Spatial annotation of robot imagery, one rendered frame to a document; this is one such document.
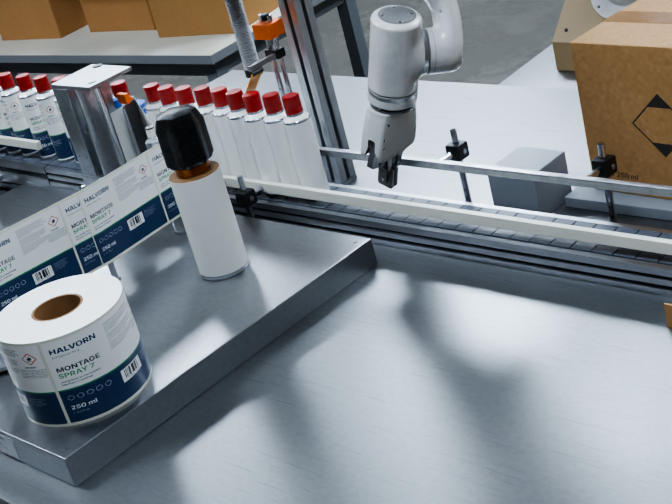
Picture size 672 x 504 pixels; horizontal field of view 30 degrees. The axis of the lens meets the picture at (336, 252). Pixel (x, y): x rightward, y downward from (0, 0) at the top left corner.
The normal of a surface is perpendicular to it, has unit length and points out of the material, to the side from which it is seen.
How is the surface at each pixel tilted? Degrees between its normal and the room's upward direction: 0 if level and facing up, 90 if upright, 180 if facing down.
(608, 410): 0
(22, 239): 90
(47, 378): 90
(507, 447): 0
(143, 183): 90
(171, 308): 0
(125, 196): 90
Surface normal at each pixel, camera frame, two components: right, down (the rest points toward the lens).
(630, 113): -0.69, 0.46
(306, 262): -0.24, -0.87
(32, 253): 0.64, 0.18
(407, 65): 0.32, 0.60
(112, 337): 0.82, 0.05
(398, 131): 0.73, 0.45
